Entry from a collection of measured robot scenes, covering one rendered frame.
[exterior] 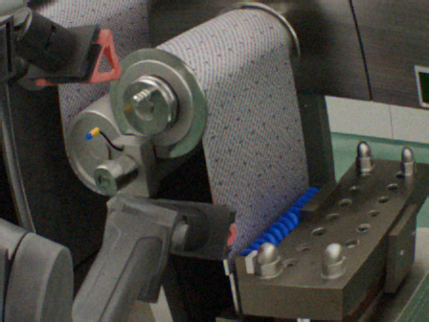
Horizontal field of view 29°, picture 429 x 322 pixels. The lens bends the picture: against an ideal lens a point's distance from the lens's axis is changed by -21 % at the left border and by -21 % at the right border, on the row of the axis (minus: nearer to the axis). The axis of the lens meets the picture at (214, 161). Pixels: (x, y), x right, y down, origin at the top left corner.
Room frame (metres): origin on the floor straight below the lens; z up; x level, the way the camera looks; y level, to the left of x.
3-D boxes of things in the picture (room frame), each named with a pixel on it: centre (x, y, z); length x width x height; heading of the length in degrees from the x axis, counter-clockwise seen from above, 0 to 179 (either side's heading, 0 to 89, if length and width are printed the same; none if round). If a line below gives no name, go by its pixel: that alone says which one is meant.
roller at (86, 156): (1.35, 0.08, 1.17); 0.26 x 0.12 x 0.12; 145
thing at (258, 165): (1.24, -0.06, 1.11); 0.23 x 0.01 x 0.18; 145
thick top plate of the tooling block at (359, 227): (1.21, -0.18, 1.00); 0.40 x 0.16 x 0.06; 145
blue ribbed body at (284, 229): (1.23, -0.08, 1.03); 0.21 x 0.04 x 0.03; 145
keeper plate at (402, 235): (1.17, -0.27, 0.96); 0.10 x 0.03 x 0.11; 145
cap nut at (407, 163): (1.31, -0.31, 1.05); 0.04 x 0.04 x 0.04
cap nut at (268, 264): (1.10, -0.05, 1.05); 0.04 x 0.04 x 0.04
